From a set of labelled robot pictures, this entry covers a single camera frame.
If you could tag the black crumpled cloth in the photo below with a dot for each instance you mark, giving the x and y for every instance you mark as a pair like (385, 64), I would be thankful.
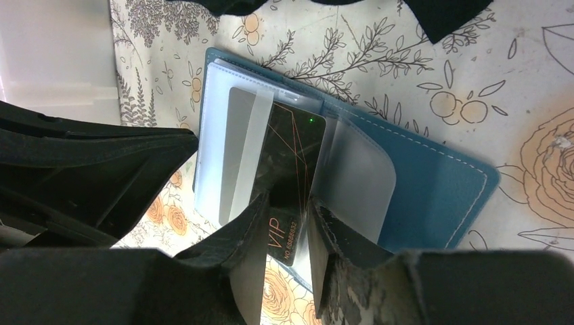
(437, 18)

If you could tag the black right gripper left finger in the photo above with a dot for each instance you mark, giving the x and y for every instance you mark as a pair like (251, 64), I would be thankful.
(216, 281)

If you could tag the blue leather card holder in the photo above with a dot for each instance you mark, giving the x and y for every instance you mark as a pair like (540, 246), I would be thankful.
(396, 188)

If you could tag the black card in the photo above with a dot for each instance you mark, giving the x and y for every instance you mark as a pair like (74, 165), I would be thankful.
(271, 146)

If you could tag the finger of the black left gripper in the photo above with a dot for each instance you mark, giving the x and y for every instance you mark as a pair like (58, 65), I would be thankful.
(73, 183)

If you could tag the white plastic card box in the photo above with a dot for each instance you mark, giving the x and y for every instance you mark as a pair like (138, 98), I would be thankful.
(57, 58)

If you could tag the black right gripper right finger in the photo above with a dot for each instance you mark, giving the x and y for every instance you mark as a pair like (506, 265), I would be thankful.
(358, 282)

